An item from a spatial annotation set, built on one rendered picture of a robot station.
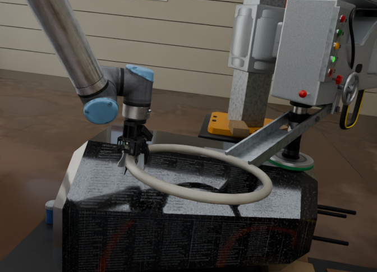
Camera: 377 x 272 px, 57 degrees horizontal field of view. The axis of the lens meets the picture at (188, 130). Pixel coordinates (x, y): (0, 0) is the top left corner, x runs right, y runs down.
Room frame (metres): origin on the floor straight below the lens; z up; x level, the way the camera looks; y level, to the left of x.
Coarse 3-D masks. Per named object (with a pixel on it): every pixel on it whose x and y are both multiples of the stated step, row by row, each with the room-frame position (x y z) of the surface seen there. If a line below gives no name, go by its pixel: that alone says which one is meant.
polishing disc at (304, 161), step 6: (282, 150) 1.62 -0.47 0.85; (276, 156) 1.52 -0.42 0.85; (282, 156) 1.53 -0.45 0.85; (300, 156) 1.56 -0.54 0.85; (306, 156) 1.57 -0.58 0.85; (282, 162) 1.46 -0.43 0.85; (288, 162) 1.46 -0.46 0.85; (294, 162) 1.47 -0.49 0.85; (300, 162) 1.48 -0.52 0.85; (306, 162) 1.49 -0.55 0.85; (312, 162) 1.50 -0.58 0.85
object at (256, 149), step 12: (324, 108) 1.60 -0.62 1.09; (336, 108) 1.62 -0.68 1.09; (276, 120) 1.51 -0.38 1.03; (312, 120) 1.52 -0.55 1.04; (264, 132) 1.45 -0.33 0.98; (276, 132) 1.48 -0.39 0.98; (288, 132) 1.39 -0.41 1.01; (300, 132) 1.45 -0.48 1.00; (240, 144) 1.32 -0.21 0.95; (252, 144) 1.39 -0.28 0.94; (264, 144) 1.39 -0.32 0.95; (276, 144) 1.31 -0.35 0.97; (240, 156) 1.30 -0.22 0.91; (252, 156) 1.30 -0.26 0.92; (264, 156) 1.26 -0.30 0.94
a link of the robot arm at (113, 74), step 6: (102, 66) 1.07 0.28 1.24; (108, 66) 1.08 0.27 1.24; (108, 72) 1.05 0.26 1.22; (114, 72) 1.06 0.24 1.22; (120, 72) 1.06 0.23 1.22; (108, 78) 1.01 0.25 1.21; (114, 78) 1.05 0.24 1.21; (120, 78) 1.05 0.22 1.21; (114, 84) 1.02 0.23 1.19; (120, 84) 1.05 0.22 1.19; (120, 90) 1.05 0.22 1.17
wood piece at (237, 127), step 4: (232, 120) 2.21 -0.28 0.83; (236, 120) 2.22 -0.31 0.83; (232, 124) 2.11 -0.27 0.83; (236, 124) 2.12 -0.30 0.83; (240, 124) 2.13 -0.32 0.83; (244, 124) 2.14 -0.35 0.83; (232, 128) 2.05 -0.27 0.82; (236, 128) 2.03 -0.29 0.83; (240, 128) 2.03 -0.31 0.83; (244, 128) 2.03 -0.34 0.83; (248, 128) 2.04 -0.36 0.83; (232, 132) 2.03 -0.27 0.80; (236, 132) 2.03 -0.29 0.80; (240, 132) 2.03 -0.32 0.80; (244, 132) 2.03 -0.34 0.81; (248, 132) 2.03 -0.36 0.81; (244, 136) 2.03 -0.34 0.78
